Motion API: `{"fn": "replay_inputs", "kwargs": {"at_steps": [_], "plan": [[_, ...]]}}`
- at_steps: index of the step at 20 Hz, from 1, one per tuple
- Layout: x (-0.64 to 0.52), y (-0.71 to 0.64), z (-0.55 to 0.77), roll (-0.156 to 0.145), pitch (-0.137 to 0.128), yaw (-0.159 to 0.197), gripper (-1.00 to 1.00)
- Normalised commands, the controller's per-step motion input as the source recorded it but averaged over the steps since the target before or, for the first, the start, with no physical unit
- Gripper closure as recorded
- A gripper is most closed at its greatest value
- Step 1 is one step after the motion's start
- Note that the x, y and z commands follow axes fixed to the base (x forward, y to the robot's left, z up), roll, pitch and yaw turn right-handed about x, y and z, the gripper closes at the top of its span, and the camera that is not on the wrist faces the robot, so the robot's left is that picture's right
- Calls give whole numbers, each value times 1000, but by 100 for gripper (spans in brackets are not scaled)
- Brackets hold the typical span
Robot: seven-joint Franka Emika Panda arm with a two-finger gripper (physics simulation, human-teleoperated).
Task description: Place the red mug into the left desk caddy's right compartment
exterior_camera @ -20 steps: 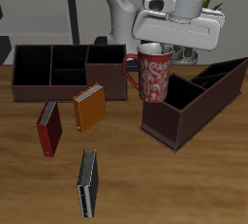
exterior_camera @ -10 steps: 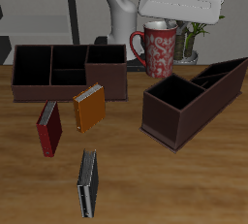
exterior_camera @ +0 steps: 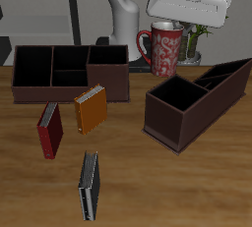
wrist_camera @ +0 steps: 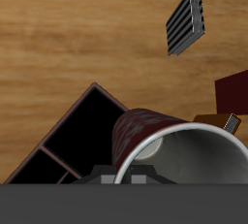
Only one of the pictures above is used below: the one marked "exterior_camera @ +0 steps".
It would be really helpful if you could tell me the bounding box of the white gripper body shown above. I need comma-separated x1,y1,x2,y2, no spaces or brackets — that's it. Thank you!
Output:
145,0,233,29

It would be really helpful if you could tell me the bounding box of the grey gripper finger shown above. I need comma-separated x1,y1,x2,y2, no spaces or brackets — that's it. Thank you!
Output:
162,21,175,30
180,22,194,36

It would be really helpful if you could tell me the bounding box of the red patterned mug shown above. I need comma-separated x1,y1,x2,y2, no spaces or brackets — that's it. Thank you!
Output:
136,21,185,78

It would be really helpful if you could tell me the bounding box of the dark brown desk caddy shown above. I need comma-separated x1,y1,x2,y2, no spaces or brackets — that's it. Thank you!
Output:
11,43,131,105
141,57,252,156

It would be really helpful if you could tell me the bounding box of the green pot plant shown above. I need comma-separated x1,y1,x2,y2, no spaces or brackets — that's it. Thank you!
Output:
176,0,232,68

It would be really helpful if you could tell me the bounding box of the orange book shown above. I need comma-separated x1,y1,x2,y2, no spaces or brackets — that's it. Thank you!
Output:
73,84,109,137

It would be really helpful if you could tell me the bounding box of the grey shelf unit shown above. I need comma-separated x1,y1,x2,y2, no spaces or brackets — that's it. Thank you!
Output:
0,0,75,46

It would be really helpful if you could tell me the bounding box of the red book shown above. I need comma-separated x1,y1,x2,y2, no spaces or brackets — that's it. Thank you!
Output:
35,101,65,160

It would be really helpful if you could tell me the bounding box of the black book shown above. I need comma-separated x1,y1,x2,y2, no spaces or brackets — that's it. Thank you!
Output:
77,150,101,222

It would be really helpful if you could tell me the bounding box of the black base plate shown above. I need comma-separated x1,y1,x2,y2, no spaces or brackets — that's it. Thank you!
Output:
95,35,154,74

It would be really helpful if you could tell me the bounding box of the black upright post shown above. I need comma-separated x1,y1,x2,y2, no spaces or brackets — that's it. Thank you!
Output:
66,0,83,46

